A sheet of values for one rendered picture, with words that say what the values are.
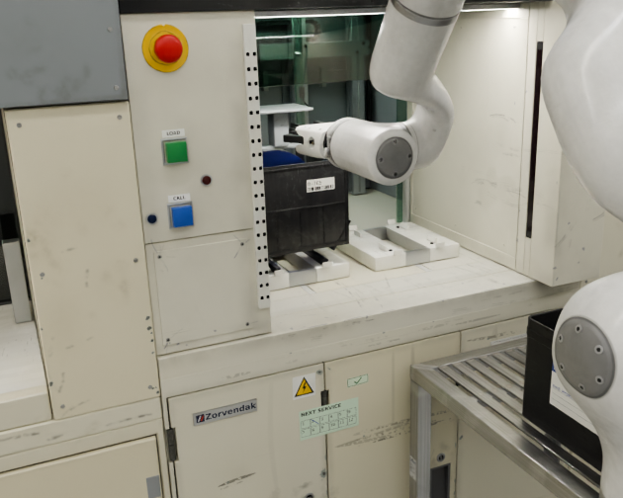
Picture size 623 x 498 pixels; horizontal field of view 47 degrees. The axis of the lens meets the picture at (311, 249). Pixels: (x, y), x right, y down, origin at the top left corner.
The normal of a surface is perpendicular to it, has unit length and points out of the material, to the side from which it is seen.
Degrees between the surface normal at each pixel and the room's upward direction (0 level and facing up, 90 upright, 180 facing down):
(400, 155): 90
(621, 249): 90
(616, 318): 51
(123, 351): 90
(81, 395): 90
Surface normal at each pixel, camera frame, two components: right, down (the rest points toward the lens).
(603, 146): -0.65, 0.18
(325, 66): 0.40, 0.26
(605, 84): -0.39, -0.15
